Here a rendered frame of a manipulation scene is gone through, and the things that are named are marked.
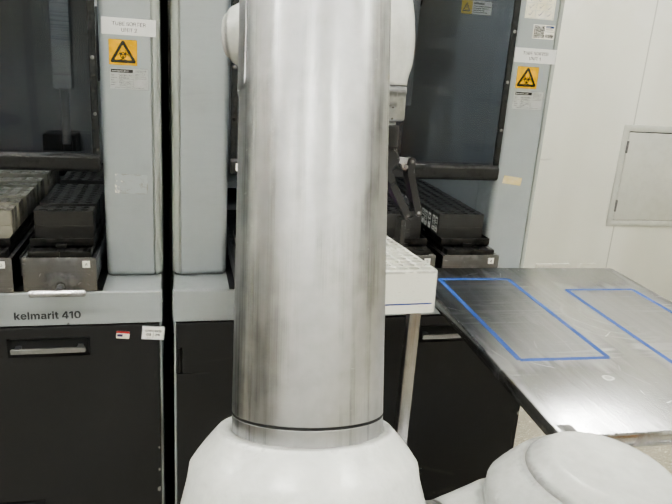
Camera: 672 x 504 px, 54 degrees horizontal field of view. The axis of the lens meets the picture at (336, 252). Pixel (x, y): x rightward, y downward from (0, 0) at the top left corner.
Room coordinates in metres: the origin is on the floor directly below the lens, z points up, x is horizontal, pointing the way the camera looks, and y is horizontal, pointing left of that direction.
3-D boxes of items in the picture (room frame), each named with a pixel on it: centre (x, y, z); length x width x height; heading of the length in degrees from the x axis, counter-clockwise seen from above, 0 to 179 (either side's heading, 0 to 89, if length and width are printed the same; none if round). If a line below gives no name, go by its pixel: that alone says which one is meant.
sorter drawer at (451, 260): (1.71, -0.23, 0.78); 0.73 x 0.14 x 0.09; 14
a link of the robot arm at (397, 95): (1.06, -0.05, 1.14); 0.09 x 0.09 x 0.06
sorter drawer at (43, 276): (1.50, 0.61, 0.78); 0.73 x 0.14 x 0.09; 14
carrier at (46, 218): (1.28, 0.55, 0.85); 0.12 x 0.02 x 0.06; 104
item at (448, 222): (1.48, -0.28, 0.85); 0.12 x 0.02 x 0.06; 103
